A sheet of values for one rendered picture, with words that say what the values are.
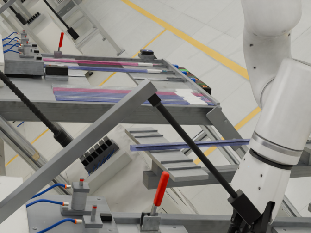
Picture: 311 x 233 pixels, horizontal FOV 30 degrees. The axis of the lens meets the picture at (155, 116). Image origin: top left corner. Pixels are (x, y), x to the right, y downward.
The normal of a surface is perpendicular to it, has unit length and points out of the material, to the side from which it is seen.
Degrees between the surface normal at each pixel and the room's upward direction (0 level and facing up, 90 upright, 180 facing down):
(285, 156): 86
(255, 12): 68
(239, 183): 32
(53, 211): 47
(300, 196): 0
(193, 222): 90
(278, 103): 42
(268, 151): 56
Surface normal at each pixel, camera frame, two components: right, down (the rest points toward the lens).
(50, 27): 0.26, 0.31
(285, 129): -0.21, 0.16
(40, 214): 0.16, -0.95
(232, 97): -0.59, -0.70
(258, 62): -0.07, 0.53
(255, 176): -0.87, -0.25
